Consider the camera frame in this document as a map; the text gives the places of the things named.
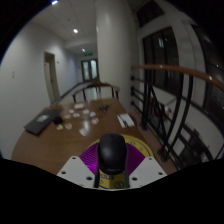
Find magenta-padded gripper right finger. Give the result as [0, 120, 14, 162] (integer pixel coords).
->
[124, 139, 168, 190]

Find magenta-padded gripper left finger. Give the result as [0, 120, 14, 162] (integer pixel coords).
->
[56, 139, 101, 190]

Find black computer mouse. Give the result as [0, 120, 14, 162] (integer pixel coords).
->
[96, 133, 128, 176]

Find round yellow mouse pad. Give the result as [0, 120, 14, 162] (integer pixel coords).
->
[87, 133, 155, 190]

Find small dark purple box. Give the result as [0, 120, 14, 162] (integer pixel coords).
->
[52, 115, 64, 125]

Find dark closed laptop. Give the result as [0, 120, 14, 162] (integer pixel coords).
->
[23, 109, 63, 136]

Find small white flat box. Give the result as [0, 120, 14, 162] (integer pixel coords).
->
[73, 102, 86, 110]

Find wooden armchair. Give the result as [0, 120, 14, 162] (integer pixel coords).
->
[71, 81, 121, 103]

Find pale side door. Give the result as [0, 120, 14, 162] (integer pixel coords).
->
[43, 51, 62, 105]

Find glazed double door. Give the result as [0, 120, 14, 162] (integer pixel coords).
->
[80, 58, 100, 83]

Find black railing with wooden handrail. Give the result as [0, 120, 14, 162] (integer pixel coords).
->
[129, 63, 224, 171]

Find dark framed window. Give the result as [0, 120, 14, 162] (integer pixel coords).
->
[134, 0, 224, 141]

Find ceiling lights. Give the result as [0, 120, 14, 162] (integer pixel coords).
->
[50, 0, 88, 54]

